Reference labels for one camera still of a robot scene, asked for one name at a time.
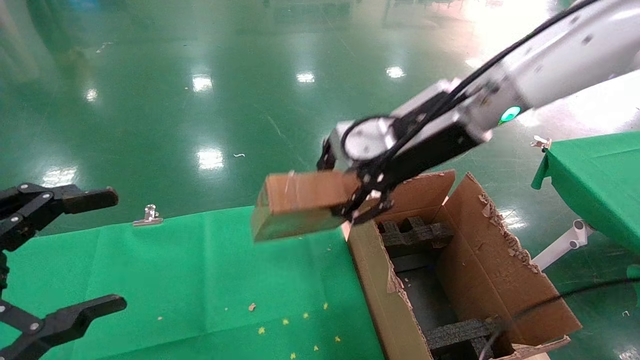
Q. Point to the large green tablecloth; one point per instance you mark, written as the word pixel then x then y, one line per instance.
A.
pixel 175 270

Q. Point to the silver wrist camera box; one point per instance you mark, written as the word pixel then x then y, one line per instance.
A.
pixel 367 142

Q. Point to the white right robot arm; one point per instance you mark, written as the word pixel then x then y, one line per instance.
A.
pixel 575 55

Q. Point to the large open brown carton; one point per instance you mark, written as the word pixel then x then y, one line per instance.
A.
pixel 480 270

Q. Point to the black foam insert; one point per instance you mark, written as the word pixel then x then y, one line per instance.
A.
pixel 415 234
pixel 460 332

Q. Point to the small brown cardboard box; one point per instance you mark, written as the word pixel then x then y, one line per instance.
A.
pixel 295 205

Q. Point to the metal binder clip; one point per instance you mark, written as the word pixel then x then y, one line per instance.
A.
pixel 542 143
pixel 149 217

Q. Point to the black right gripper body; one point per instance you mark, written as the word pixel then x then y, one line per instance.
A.
pixel 430 147

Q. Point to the green cloth on side table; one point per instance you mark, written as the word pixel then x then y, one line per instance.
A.
pixel 600 175

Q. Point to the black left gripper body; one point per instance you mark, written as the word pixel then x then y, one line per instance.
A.
pixel 3 272

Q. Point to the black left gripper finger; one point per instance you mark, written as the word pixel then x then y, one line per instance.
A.
pixel 60 197
pixel 65 320

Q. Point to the white table leg tube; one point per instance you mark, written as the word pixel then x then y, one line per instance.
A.
pixel 560 250

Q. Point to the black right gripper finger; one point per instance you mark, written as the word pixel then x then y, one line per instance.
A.
pixel 370 192
pixel 327 157

